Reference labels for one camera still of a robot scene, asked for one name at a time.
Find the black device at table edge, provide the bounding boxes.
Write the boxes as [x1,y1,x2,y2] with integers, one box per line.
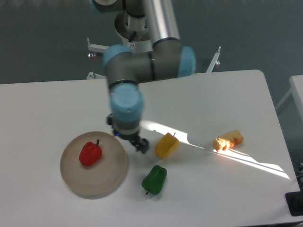
[285,191,303,217]

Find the yellow bell pepper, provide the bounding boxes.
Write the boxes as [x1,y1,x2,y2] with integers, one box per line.
[154,133,180,159]

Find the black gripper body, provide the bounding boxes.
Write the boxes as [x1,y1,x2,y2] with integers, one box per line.
[107,113,141,146]

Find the round beige plate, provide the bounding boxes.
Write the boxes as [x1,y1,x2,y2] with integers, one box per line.
[60,131,128,199]

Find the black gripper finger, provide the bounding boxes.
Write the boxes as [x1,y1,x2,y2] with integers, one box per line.
[134,138,149,154]

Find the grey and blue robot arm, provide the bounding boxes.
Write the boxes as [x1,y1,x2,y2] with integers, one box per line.
[90,0,196,153]

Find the red bell pepper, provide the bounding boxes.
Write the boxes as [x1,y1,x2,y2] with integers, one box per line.
[79,139,103,167]

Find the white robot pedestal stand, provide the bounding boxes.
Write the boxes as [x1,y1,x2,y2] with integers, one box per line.
[87,12,221,79]

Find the fried chicken toy piece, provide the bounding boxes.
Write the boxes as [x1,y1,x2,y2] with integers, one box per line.
[213,130,244,152]

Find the green bell pepper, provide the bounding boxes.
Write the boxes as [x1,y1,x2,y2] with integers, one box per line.
[142,165,167,195]

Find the white side table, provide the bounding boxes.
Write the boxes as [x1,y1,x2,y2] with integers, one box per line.
[275,75,303,119]

